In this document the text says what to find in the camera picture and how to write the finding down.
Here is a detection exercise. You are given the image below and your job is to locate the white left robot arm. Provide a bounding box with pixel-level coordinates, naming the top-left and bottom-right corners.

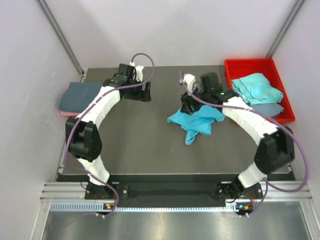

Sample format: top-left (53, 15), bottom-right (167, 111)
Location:
top-left (65, 62), bottom-right (151, 200)

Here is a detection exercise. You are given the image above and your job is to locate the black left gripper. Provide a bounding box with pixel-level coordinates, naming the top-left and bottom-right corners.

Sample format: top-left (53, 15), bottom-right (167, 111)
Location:
top-left (124, 78), bottom-right (151, 102)

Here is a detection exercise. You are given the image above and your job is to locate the aluminium frame rail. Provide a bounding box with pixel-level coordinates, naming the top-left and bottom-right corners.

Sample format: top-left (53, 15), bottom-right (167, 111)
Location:
top-left (40, 182), bottom-right (313, 202)

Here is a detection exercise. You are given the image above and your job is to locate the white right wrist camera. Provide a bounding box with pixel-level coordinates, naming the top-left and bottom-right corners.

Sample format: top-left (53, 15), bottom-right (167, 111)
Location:
top-left (179, 73), bottom-right (196, 93)

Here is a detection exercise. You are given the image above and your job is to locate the grey slotted cable duct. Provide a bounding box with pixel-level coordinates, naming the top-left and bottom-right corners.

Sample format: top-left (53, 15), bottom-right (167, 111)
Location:
top-left (50, 202), bottom-right (252, 213)

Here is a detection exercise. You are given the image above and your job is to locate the grey-blue t shirt in bin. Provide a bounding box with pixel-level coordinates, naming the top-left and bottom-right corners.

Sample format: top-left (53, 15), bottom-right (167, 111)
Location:
top-left (250, 103), bottom-right (284, 119)

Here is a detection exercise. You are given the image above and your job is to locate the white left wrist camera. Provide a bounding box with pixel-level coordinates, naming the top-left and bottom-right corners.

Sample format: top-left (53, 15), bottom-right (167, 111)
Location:
top-left (129, 61), bottom-right (145, 82)

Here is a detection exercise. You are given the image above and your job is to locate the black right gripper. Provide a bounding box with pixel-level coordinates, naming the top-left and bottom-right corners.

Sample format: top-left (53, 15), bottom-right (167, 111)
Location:
top-left (181, 84), bottom-right (211, 116)

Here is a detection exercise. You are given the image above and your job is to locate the bright blue t shirt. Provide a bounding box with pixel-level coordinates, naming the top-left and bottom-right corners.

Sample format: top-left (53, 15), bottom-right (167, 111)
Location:
top-left (167, 105), bottom-right (225, 146)

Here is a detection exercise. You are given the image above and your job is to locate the turquoise t shirt in bin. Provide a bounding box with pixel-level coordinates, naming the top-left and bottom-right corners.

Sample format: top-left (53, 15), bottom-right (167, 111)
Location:
top-left (231, 73), bottom-right (284, 105)

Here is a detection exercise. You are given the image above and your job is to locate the red plastic bin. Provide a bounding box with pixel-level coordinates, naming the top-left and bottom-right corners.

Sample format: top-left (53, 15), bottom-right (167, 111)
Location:
top-left (224, 58), bottom-right (296, 125)

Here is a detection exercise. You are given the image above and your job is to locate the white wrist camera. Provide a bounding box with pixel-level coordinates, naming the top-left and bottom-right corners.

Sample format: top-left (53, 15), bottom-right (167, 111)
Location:
top-left (129, 61), bottom-right (145, 82)
top-left (179, 73), bottom-right (196, 93)

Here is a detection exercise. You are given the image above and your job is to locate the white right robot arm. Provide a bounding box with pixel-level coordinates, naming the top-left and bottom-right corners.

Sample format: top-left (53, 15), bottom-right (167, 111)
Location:
top-left (179, 72), bottom-right (295, 200)

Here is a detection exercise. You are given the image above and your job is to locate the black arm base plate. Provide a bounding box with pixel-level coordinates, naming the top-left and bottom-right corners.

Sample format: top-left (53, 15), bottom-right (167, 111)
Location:
top-left (84, 181), bottom-right (264, 208)

